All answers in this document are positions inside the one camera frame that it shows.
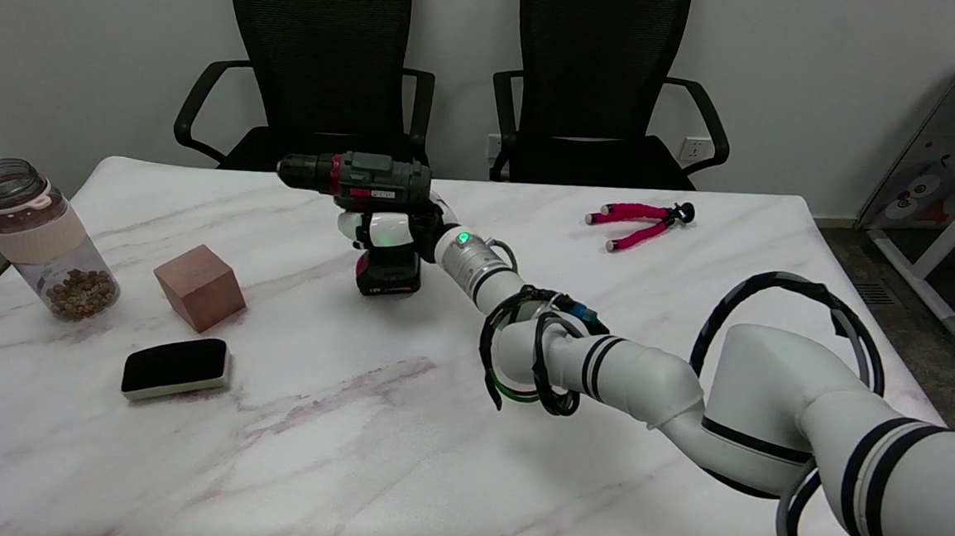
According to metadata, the clear jar with nuts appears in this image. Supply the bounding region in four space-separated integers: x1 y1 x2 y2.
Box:
0 158 129 326

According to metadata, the black red cordless drill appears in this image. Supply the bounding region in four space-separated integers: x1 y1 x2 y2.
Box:
268 146 434 300

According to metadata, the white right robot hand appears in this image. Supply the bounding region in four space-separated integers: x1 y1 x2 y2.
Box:
335 185 461 265

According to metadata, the cartoon printed desk panel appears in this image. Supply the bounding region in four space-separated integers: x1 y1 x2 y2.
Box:
857 68 955 237

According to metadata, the pink flexible mini tripod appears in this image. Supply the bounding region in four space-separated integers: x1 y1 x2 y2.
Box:
583 196 696 258

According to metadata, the brown wooden cube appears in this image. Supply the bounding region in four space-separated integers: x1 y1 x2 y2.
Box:
150 242 251 336

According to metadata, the black white board eraser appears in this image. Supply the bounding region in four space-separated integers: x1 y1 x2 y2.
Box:
119 333 233 408

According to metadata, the large black cable loop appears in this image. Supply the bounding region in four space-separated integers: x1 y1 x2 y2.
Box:
679 266 892 536

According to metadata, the black mesh office chair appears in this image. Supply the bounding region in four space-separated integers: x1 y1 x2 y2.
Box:
486 0 739 196
171 0 441 183

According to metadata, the black wrist cable bundle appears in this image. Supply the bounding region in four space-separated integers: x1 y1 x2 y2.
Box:
474 282 614 420

